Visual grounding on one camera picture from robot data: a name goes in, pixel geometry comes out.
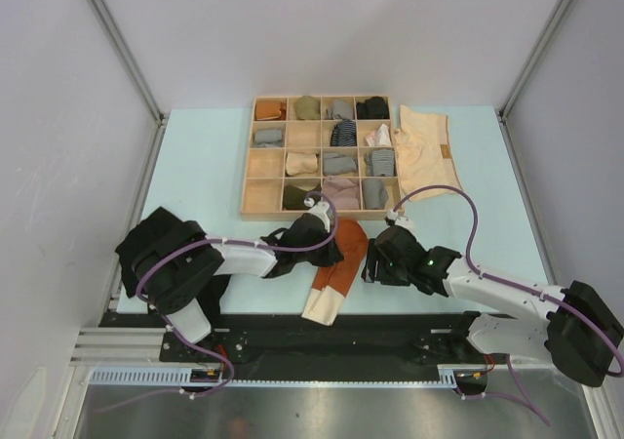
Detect orange and cream underwear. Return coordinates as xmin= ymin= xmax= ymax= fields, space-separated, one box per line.
xmin=301 ymin=217 xmax=369 ymax=326

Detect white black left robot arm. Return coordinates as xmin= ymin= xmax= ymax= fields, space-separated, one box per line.
xmin=116 ymin=208 xmax=343 ymax=361

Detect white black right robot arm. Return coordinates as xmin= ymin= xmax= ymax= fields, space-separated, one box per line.
xmin=362 ymin=225 xmax=623 ymax=387

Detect grey rolled underwear bottom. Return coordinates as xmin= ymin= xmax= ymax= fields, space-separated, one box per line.
xmin=362 ymin=178 xmax=388 ymax=210

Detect dark green rolled underwear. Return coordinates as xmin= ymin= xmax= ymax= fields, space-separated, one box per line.
xmin=282 ymin=182 xmax=321 ymax=211

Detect grey rolled underwear middle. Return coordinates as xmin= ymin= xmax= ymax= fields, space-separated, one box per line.
xmin=323 ymin=153 xmax=357 ymax=176

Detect grey striped rolled underwear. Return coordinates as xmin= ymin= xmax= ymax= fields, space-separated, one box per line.
xmin=364 ymin=149 xmax=395 ymax=177

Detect peach rolled underwear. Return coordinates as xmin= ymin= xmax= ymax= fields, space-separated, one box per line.
xmin=285 ymin=152 xmax=318 ymax=177

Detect peach underwear flat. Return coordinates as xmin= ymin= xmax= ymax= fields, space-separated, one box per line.
xmin=394 ymin=105 xmax=463 ymax=196

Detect pink white rolled underwear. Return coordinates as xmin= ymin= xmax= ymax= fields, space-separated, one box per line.
xmin=365 ymin=123 xmax=392 ymax=147

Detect navy striped rolled underwear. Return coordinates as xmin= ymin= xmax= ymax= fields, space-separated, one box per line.
xmin=330 ymin=119 xmax=357 ymax=147

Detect grey rolled underwear left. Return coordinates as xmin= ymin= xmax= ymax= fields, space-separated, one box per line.
xmin=253 ymin=128 xmax=284 ymax=148

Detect grey rolled underwear top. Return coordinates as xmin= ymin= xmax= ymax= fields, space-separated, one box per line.
xmin=326 ymin=99 xmax=354 ymax=120

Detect olive rolled underwear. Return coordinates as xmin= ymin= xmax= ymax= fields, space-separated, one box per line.
xmin=293 ymin=96 xmax=321 ymax=121

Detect black rolled underwear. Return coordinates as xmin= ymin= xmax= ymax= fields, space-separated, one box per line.
xmin=356 ymin=96 xmax=390 ymax=120

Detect orange rolled underwear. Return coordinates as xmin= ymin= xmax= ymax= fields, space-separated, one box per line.
xmin=254 ymin=100 xmax=287 ymax=121

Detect wooden grid organizer tray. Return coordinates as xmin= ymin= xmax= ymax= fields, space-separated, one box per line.
xmin=241 ymin=94 xmax=404 ymax=220

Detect black garment pile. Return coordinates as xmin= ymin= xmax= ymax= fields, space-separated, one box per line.
xmin=115 ymin=207 xmax=231 ymax=324

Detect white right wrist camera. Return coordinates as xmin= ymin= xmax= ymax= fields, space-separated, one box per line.
xmin=385 ymin=209 xmax=415 ymax=234

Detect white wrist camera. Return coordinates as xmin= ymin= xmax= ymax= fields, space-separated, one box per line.
xmin=385 ymin=209 xmax=415 ymax=234
xmin=303 ymin=194 xmax=334 ymax=232

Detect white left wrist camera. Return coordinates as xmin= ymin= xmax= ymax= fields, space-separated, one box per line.
xmin=303 ymin=194 xmax=334 ymax=232

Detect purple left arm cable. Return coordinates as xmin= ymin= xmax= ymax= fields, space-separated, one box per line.
xmin=135 ymin=190 xmax=340 ymax=414

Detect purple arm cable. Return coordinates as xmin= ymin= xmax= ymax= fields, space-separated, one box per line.
xmin=387 ymin=184 xmax=624 ymax=425
xmin=135 ymin=190 xmax=340 ymax=414

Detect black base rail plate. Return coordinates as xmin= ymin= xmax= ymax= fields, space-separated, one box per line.
xmin=99 ymin=311 xmax=571 ymax=384

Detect white slotted cable duct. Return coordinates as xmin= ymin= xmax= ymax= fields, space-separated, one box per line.
xmin=88 ymin=366 xmax=486 ymax=390

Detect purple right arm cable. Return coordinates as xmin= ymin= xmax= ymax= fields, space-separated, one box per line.
xmin=387 ymin=184 xmax=624 ymax=425

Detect aluminium frame profile front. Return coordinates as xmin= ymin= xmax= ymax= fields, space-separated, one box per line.
xmin=67 ymin=325 xmax=605 ymax=371

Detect aluminium corner post left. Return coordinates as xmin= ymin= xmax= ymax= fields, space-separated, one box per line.
xmin=86 ymin=0 xmax=165 ymax=126

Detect aluminium corner post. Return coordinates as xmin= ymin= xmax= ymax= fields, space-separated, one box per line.
xmin=497 ymin=0 xmax=576 ymax=123
xmin=86 ymin=0 xmax=165 ymax=126

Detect aluminium corner post right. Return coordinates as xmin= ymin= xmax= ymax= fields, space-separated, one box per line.
xmin=497 ymin=0 xmax=576 ymax=123

